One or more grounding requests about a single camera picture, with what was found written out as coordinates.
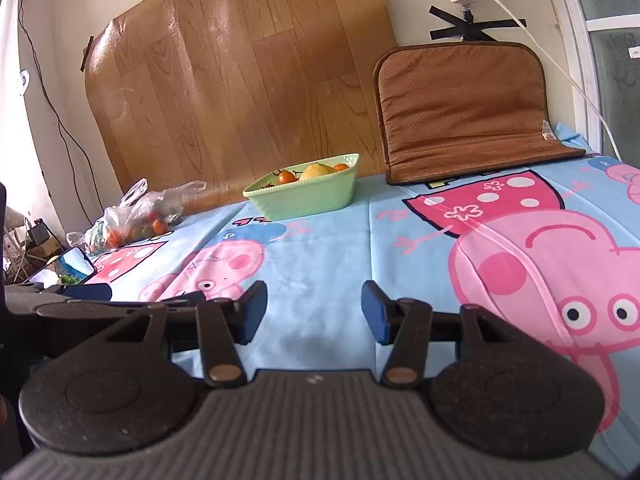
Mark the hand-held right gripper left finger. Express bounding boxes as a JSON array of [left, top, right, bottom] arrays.
[[102, 280, 269, 387]]

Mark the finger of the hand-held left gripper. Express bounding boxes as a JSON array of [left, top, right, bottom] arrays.
[[36, 291, 207, 319], [45, 283, 113, 302]]

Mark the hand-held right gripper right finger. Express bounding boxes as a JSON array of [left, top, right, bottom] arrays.
[[361, 280, 538, 387]]

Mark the green plastic basin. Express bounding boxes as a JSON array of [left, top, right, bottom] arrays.
[[242, 153, 361, 222]]

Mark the large yellow citrus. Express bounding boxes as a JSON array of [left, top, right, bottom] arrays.
[[299, 161, 335, 181]]

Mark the black smartphone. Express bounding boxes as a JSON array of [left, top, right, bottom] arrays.
[[56, 246, 97, 286]]

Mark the brown cardboard box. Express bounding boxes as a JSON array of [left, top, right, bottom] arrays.
[[22, 237, 63, 264]]

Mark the pig printed blue blanket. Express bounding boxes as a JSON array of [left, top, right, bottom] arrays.
[[30, 121, 640, 463]]

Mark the black power adapter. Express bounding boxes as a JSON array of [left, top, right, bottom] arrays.
[[27, 222, 51, 249]]

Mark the clear plastic bag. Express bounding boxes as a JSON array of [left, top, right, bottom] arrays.
[[66, 178, 207, 255]]

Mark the brown seat cushion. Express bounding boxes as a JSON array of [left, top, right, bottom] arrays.
[[372, 41, 587, 186]]

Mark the wood pattern vinyl sheet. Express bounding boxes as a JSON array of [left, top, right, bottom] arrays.
[[82, 0, 398, 206]]

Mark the black tape cross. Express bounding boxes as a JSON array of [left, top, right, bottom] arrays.
[[429, 5, 527, 44]]

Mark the white framed frosted window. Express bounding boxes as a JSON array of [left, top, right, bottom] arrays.
[[537, 0, 640, 161]]

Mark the thin black cable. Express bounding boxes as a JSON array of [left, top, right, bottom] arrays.
[[17, 0, 126, 201]]

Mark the white power cable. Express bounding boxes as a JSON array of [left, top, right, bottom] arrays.
[[452, 0, 623, 161]]

